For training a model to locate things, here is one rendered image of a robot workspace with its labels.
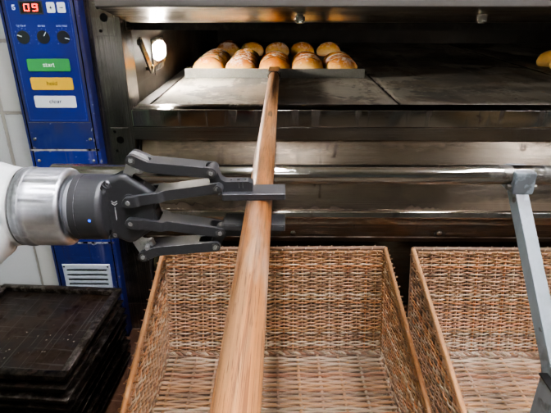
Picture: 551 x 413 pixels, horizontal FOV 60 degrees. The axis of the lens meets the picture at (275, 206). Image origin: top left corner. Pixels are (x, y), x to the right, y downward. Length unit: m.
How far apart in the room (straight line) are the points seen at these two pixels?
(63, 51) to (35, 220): 0.61
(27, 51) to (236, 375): 0.95
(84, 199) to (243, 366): 0.30
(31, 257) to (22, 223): 0.80
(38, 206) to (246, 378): 0.33
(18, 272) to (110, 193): 0.88
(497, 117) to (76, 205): 0.91
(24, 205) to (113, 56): 0.61
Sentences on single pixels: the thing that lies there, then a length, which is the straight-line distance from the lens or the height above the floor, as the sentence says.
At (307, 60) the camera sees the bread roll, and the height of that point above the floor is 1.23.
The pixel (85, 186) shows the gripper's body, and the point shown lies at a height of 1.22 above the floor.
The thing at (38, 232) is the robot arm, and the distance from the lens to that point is 0.57.
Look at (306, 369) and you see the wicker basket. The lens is 1.22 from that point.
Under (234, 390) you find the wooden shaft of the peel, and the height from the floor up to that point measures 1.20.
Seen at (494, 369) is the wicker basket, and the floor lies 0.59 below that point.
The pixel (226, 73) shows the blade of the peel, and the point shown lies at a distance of 1.52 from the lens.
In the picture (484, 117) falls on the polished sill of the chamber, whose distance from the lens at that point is 1.17.
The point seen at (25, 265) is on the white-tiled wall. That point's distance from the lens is 1.40.
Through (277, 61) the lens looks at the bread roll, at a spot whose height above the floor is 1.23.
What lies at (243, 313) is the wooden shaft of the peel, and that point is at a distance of 0.35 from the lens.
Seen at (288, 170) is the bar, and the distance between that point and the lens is 0.73.
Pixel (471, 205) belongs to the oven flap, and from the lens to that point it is 1.22.
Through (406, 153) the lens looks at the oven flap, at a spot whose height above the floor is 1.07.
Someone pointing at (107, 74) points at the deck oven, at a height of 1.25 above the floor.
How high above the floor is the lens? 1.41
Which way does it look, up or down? 24 degrees down
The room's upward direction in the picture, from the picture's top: straight up
